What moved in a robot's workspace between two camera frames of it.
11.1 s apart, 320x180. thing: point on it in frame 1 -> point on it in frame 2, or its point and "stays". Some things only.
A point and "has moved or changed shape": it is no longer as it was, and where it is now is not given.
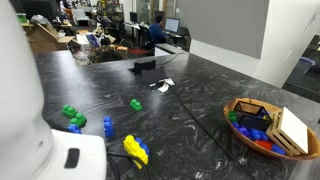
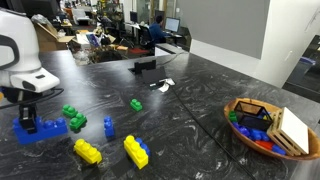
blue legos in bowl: x=255 y=134 stays
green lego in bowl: x=232 y=115 stays
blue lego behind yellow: x=143 y=145 stays
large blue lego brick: x=74 y=128 has moved or changed shape
